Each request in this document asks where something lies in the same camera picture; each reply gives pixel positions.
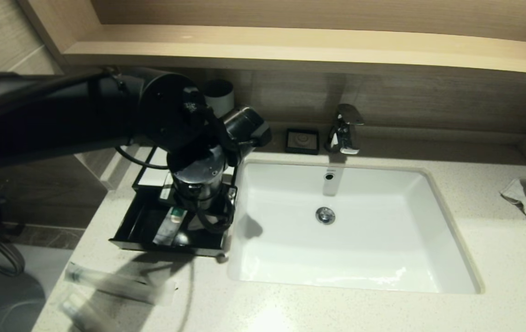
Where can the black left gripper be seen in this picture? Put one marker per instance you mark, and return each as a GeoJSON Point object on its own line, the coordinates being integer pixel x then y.
{"type": "Point", "coordinates": [198, 200]}

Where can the black tray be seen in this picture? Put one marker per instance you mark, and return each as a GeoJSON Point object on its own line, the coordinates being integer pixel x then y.
{"type": "Point", "coordinates": [138, 226]}

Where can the grey plastic cup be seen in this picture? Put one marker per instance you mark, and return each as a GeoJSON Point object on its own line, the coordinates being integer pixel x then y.
{"type": "Point", "coordinates": [220, 94]}

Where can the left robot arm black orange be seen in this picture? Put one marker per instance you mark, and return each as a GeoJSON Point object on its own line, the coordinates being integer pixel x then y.
{"type": "Point", "coordinates": [60, 115]}

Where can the grey sachet with green label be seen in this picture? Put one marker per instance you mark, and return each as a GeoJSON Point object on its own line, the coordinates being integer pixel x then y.
{"type": "Point", "coordinates": [168, 228]}

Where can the long clear toothbrush packet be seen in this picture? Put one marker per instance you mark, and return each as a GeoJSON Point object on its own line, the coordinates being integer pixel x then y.
{"type": "Point", "coordinates": [115, 283]}

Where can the black soap dish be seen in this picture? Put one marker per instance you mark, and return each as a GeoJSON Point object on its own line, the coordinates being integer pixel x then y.
{"type": "Point", "coordinates": [301, 140]}

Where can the chrome drain stopper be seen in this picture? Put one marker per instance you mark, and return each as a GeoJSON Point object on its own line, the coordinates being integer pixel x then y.
{"type": "Point", "coordinates": [325, 216]}

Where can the chrome faucet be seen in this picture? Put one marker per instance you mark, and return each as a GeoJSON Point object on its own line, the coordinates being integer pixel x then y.
{"type": "Point", "coordinates": [343, 133]}

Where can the clear toothbrush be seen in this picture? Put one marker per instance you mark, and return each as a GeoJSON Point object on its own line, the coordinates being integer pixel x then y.
{"type": "Point", "coordinates": [83, 313]}

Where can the white sink basin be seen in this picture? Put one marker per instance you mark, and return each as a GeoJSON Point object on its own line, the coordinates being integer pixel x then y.
{"type": "Point", "coordinates": [360, 249]}

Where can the wooden wall shelf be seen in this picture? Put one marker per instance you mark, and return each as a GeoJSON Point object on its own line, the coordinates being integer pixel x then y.
{"type": "Point", "coordinates": [337, 44]}

